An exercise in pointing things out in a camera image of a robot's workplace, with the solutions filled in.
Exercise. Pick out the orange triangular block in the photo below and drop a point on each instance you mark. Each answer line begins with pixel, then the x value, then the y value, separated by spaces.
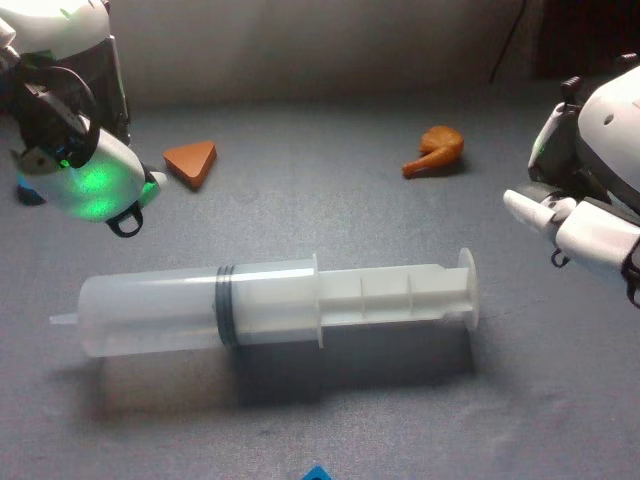
pixel 192 160

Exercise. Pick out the grey table cloth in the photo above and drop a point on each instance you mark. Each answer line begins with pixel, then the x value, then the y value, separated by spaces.
pixel 320 415

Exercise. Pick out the blue toy block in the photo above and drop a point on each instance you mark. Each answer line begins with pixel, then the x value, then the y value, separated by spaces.
pixel 27 196
pixel 317 474

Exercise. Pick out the large clear plastic syringe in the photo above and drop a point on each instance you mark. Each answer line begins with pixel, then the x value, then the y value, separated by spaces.
pixel 270 305

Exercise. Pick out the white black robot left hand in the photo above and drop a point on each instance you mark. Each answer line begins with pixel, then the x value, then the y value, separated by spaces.
pixel 100 170

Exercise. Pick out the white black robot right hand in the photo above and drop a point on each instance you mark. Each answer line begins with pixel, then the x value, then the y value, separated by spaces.
pixel 605 130

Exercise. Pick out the toy chicken drumstick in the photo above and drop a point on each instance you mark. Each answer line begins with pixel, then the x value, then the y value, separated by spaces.
pixel 442 145

